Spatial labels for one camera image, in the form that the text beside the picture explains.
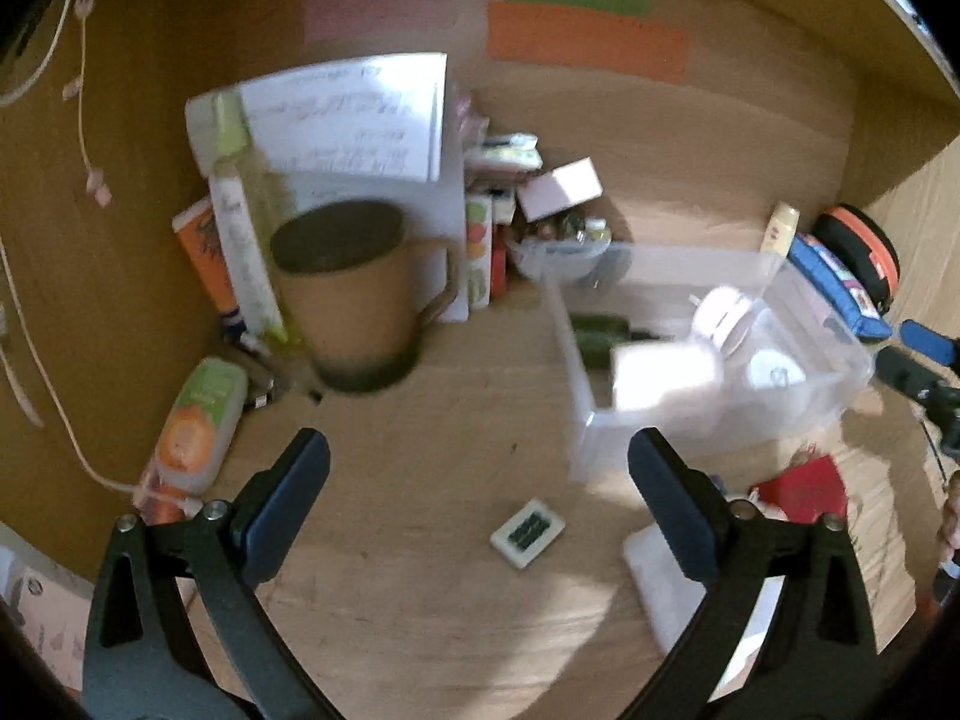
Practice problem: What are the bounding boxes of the fruit print box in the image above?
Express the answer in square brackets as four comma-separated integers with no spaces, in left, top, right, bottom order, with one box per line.
[463,195,496,308]

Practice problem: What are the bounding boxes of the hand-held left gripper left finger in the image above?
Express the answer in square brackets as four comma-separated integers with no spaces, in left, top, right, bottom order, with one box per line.
[81,427,342,720]

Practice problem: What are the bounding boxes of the clear plastic storage bin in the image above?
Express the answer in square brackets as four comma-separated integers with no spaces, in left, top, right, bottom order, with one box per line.
[544,240,877,485]

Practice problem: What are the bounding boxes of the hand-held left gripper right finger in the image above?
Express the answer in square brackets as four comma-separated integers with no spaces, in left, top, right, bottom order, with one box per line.
[619,427,880,720]

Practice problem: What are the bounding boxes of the red pouch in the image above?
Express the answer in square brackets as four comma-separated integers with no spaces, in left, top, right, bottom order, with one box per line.
[750,454,852,526]

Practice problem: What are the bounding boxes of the pink sticky note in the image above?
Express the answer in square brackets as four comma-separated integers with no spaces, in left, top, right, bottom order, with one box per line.
[302,0,458,46]

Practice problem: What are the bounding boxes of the wooden desk hutch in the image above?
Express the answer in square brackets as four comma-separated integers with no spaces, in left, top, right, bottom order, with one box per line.
[0,0,960,616]

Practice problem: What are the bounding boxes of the dark pens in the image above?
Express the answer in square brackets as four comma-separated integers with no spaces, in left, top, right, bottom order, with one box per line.
[221,322,325,410]

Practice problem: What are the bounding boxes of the orange sticky note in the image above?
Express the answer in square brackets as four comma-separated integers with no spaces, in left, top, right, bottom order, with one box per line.
[486,1,692,83]

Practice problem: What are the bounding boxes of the printed paper sheet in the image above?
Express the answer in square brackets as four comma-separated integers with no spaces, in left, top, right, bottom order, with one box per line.
[0,525,98,691]

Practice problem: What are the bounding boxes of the white cloth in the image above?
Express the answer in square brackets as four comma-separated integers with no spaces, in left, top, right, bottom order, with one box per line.
[622,521,760,691]

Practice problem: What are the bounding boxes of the white box with handwritten paper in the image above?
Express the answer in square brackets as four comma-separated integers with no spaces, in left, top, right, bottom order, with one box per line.
[186,82,470,323]

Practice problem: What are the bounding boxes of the wooden desktop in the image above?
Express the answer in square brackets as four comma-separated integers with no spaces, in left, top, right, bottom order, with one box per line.
[172,75,960,720]

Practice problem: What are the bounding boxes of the string with pink beads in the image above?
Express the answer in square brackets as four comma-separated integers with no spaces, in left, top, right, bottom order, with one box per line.
[64,0,113,207]

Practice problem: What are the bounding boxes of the blue pencil case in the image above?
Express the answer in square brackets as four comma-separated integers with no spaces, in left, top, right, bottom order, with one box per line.
[787,232,893,342]

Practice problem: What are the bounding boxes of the orange green wipes pack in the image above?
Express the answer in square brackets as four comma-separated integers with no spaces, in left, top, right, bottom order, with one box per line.
[135,356,250,522]

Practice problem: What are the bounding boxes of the white cable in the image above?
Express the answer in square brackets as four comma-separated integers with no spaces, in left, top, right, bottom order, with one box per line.
[0,236,203,512]

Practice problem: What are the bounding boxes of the black orange zip case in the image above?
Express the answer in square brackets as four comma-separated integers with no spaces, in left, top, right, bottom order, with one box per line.
[814,204,901,316]

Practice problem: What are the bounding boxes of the white round printed case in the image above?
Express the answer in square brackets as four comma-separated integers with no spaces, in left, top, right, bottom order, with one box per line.
[746,345,807,391]

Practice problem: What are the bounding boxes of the pile of small packets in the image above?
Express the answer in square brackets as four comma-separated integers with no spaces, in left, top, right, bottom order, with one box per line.
[465,131,542,173]

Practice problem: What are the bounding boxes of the handwritten paper sheet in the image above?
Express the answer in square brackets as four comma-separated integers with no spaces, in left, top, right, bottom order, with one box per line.
[238,52,449,182]

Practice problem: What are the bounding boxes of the person's right hand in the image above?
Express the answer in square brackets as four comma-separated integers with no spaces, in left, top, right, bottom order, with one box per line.
[937,469,960,565]

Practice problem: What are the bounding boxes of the clear bowl of marbles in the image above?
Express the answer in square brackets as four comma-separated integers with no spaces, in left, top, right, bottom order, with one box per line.
[514,229,612,282]

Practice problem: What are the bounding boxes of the tall bottle green cap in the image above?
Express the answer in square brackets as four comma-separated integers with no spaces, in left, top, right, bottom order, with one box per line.
[206,90,292,342]

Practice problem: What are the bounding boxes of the dark green bottle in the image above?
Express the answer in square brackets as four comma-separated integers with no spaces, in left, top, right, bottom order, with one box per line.
[570,313,672,368]

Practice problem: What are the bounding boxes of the small white box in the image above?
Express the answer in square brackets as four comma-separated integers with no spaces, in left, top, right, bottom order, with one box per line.
[516,157,603,222]

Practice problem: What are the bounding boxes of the small cream bottle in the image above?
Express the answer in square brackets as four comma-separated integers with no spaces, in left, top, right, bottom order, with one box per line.
[757,201,801,256]

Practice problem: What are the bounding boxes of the orange carton box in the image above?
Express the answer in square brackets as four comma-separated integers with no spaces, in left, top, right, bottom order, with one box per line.
[171,195,241,323]

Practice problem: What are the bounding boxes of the brown mug dark lid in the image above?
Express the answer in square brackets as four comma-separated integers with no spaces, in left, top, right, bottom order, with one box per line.
[268,199,470,395]

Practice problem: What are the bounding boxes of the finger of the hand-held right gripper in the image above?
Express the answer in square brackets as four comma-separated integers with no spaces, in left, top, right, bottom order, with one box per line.
[898,319,960,372]
[874,345,947,404]

